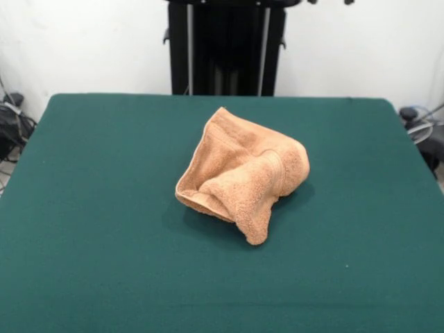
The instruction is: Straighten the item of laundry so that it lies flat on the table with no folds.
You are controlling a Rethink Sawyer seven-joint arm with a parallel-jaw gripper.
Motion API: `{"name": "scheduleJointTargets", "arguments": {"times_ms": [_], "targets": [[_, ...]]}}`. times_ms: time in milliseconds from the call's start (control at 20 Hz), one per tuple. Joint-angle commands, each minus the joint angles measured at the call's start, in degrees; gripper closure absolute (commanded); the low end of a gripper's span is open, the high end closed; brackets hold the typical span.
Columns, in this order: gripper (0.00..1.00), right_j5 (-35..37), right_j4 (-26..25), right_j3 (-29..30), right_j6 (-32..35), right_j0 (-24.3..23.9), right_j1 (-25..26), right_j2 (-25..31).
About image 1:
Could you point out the black stand base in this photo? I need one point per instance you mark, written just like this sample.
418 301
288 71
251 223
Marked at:
14 118
430 145

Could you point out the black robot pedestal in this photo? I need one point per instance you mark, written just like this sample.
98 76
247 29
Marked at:
225 52

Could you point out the dark green table cloth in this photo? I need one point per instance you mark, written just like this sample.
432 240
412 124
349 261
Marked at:
104 208

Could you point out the orange terry towel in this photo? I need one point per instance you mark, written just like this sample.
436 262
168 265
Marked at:
243 187

